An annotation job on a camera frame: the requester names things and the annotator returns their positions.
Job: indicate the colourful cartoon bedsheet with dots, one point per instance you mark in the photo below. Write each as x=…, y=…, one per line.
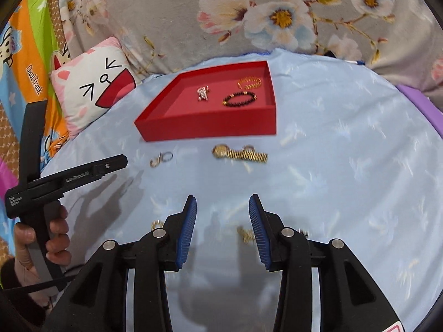
x=33, y=45

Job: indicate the blue white pen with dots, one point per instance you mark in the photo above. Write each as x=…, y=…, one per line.
x=357, y=62

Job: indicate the white pink cat pillow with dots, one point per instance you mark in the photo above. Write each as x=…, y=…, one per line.
x=92, y=83

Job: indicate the gold cuff bangle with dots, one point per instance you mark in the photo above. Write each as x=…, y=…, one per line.
x=249, y=82

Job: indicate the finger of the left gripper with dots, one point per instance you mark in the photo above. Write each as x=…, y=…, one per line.
x=108, y=165

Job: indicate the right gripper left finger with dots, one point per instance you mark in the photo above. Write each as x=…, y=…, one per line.
x=96, y=298

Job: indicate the purple mat edge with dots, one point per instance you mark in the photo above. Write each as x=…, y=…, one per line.
x=422, y=102

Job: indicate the grey floral blanket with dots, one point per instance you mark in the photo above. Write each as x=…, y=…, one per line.
x=399, y=39

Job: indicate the red cardboard box tray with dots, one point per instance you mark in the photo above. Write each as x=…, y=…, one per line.
x=207, y=103

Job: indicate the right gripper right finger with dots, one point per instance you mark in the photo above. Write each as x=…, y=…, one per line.
x=350, y=300

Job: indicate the left human hand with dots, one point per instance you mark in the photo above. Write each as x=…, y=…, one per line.
x=41, y=240

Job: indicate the gold wrist watch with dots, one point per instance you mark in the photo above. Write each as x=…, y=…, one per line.
x=248, y=153

